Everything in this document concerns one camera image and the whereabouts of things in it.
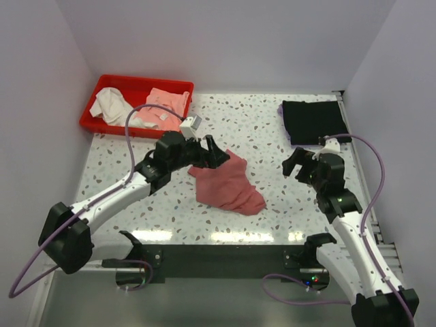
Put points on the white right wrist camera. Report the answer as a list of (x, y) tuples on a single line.
[(328, 145)]

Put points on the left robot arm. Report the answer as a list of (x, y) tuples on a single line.
[(67, 233)]

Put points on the aluminium frame rail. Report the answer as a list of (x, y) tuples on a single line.
[(388, 250)]

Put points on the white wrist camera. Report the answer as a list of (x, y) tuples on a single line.
[(189, 127), (328, 145)]

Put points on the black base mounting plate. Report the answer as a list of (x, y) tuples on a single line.
[(163, 262)]

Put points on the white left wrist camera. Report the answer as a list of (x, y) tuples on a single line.
[(189, 127)]

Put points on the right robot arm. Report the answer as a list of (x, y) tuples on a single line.
[(376, 295)]

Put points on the red plastic bin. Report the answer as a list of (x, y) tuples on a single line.
[(135, 90)]

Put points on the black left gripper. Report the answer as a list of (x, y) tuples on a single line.
[(212, 159)]

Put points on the black folded t-shirt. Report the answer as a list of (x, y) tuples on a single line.
[(314, 120)]

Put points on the dusty red t-shirt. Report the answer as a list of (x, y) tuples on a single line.
[(227, 187)]

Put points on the lavender folded t-shirt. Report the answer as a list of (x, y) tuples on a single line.
[(285, 113)]

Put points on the light pink t-shirt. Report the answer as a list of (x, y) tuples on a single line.
[(168, 116)]

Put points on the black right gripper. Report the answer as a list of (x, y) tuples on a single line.
[(299, 157)]

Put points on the white t-shirt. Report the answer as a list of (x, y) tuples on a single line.
[(111, 106)]

